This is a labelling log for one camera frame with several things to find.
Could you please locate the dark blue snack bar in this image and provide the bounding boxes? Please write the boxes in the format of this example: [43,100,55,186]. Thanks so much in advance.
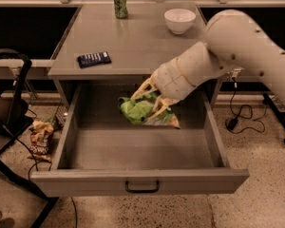
[77,51,111,68]

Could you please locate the black chair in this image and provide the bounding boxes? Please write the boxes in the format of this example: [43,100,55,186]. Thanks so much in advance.
[0,48,58,228]

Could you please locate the black stand base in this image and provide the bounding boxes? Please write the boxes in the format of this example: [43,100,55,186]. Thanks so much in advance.
[262,93,285,143]

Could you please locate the black power adapter cable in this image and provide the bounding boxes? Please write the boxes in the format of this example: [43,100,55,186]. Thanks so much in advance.
[223,76,266,135]

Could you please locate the open grey top drawer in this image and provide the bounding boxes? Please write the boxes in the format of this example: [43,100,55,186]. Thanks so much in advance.
[31,83,249,197]

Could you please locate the white bowl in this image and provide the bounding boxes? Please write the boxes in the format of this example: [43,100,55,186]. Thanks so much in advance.
[164,9,196,34]

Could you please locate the black floor cable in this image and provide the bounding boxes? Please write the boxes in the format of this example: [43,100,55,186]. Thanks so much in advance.
[13,107,79,228]

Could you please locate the brown chip bag on floor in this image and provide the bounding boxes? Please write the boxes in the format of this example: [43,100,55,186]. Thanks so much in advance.
[29,121,54,162]

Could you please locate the green rice chip bag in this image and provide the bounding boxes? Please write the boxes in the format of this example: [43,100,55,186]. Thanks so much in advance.
[118,97,181,128]

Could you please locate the green soda can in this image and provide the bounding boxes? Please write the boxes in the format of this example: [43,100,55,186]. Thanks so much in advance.
[114,0,128,19]

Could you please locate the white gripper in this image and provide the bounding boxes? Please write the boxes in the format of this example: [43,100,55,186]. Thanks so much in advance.
[130,58,198,123]

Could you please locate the grey metal cabinet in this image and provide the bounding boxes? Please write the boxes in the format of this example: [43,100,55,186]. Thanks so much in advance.
[47,1,230,110]

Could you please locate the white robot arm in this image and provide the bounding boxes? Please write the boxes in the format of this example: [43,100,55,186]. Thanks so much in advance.
[132,9,285,122]

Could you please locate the black drawer handle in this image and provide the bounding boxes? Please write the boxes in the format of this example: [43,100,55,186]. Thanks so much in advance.
[124,180,160,194]

